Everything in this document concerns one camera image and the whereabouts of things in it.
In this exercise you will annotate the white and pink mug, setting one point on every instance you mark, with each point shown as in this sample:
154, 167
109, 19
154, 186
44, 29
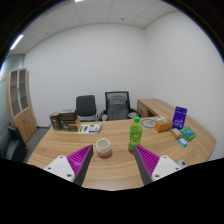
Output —
103, 148

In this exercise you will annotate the black leather armchair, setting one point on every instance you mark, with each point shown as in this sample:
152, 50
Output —
10, 143

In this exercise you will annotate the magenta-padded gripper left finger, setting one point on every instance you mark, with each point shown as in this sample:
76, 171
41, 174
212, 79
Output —
61, 166

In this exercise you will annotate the small blue packet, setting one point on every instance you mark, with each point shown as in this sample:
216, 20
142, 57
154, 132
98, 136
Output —
182, 142

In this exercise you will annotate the black mesh office chair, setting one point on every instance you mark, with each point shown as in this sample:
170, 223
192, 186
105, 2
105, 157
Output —
117, 106

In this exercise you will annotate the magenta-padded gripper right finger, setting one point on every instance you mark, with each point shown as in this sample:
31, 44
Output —
165, 166

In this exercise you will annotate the brown labelled cardboard box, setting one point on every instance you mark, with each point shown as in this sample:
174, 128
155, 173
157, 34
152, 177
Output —
71, 126

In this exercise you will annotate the long ceiling light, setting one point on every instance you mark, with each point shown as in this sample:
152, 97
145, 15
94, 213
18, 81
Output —
79, 1
16, 42

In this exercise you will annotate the wooden side desk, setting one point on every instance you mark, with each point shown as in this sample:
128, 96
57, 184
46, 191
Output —
153, 106

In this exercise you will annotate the dark padded visitor chair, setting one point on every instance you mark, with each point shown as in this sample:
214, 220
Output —
86, 106

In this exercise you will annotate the flat round red coaster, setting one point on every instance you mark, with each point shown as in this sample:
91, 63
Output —
130, 152

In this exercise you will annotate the wooden glass-door cabinet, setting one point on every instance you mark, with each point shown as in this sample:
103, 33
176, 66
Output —
23, 120

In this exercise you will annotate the small dark brown box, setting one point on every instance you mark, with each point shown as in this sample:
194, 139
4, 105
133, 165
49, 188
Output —
55, 121

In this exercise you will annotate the round white disc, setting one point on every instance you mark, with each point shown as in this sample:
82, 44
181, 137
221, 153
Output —
147, 123

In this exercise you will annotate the purple upright box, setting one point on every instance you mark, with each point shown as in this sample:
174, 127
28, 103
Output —
180, 117

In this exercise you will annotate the tan small box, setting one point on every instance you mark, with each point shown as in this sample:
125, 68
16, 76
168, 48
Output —
176, 133

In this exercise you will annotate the orange cardboard box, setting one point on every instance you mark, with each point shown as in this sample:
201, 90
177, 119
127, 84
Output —
163, 126

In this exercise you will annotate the green drink bottle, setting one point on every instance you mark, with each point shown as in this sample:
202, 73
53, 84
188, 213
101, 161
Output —
135, 135

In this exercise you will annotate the green flat box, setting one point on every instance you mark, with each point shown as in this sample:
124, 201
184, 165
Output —
188, 134

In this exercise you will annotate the dark striped cardboard box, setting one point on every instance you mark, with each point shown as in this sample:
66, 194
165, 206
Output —
68, 114

